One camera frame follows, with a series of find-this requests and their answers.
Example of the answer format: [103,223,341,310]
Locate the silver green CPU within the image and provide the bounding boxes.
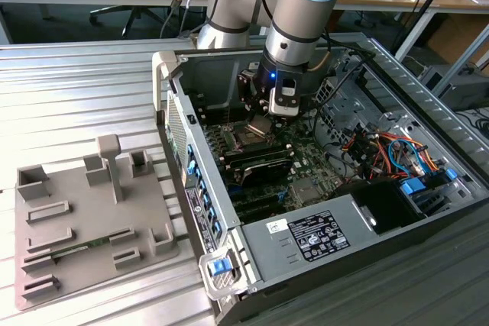
[247,113,274,139]

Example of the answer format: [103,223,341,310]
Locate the thin wire locking lever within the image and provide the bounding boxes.
[225,77,234,128]

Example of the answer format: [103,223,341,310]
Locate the metal CPU socket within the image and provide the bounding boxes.
[223,118,279,152]

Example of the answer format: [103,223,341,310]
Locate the grey open PC case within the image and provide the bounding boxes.
[151,34,489,326]

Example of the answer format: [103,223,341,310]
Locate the green motherboard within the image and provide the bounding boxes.
[199,102,345,224]

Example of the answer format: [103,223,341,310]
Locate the black graphics card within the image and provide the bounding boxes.
[238,157,293,189]

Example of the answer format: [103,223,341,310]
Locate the grey metal drive cage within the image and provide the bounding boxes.
[311,76,383,147]

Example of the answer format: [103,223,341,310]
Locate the grey power supply unit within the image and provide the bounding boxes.
[239,192,379,284]

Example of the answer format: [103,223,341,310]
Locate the blue disk carrier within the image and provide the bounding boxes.
[399,177,426,205]

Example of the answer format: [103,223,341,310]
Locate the blue case latch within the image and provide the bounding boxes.
[209,259,231,276]

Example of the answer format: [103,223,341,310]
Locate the black office chair base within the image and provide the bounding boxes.
[89,4,164,39]

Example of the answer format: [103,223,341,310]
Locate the grey desktop computer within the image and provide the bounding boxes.
[418,64,489,111]

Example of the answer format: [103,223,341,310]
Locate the brown cardboard box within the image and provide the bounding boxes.
[426,12,489,69]

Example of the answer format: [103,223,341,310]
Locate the grey-brown parts rack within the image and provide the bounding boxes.
[14,134,181,311]

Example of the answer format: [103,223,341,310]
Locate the green RAM stick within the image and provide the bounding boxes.
[49,234,115,262]

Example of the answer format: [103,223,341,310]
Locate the coloured power wire bundle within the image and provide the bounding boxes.
[342,129,448,184]

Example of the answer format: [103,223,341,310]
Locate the black plastic duct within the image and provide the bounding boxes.
[334,179,427,237]

